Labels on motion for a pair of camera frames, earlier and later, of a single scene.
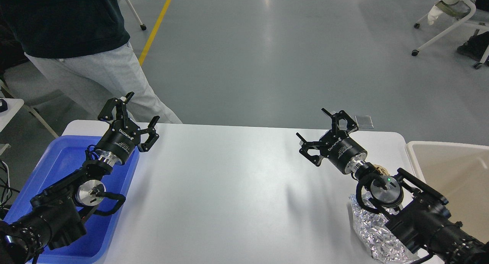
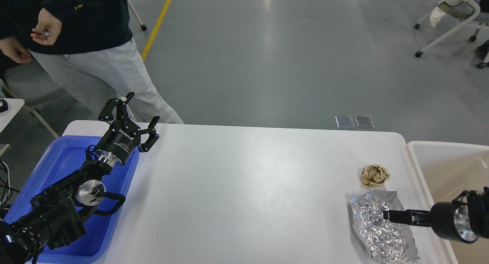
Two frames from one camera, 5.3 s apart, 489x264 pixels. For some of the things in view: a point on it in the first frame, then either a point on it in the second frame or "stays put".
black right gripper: [336, 145] -> [451, 220]
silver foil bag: [386, 248] stays put
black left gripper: [117, 143] stays put
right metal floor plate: [364, 121] stays put
